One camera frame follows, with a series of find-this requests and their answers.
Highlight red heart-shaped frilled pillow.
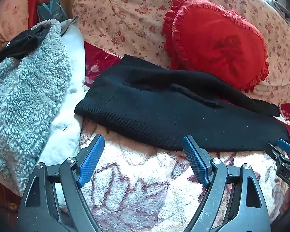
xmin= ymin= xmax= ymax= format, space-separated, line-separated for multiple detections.
xmin=162 ymin=0 xmax=269 ymax=93

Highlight person's right hand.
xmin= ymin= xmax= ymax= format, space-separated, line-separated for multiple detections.
xmin=278 ymin=188 xmax=290 ymax=216

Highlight red and white floral blanket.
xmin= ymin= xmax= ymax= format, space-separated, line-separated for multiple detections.
xmin=58 ymin=41 xmax=290 ymax=232

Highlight black cloth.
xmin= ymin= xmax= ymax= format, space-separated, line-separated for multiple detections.
xmin=0 ymin=25 xmax=52 ymax=72

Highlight grey fleece jacket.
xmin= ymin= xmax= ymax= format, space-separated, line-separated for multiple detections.
xmin=0 ymin=19 xmax=73 ymax=197

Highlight grey folded cloth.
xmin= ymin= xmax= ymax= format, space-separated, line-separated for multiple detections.
xmin=258 ymin=0 xmax=290 ymax=26

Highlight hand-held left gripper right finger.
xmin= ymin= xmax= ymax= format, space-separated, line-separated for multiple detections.
xmin=182 ymin=135 xmax=271 ymax=232

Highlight black knit pants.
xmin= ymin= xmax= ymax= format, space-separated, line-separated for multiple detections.
xmin=74 ymin=54 xmax=290 ymax=152

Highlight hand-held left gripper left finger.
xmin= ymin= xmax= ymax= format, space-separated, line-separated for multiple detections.
xmin=17 ymin=134 xmax=105 ymax=232

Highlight blue patterned bag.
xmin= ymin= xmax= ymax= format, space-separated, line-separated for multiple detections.
xmin=37 ymin=0 xmax=69 ymax=23

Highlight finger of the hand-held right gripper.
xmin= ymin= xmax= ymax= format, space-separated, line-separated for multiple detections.
xmin=277 ymin=139 xmax=290 ymax=160
xmin=265 ymin=143 xmax=289 ymax=165

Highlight pink floral pillow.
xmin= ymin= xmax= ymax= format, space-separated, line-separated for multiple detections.
xmin=0 ymin=0 xmax=31 ymax=41

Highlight red cloth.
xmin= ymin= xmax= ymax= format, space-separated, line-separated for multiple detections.
xmin=26 ymin=0 xmax=43 ymax=29

